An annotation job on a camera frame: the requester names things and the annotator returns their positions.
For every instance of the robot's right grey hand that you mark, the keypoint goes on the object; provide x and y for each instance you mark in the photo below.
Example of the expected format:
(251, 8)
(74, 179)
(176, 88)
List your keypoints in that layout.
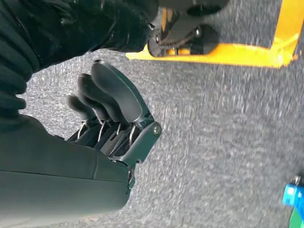
(59, 176)

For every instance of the blue steel shelf rack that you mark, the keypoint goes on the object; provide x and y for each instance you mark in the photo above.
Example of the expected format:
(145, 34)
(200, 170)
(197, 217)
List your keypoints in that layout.
(294, 195)

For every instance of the green folding plastic crate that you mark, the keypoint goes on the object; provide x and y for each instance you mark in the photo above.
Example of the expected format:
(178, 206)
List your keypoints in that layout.
(298, 220)

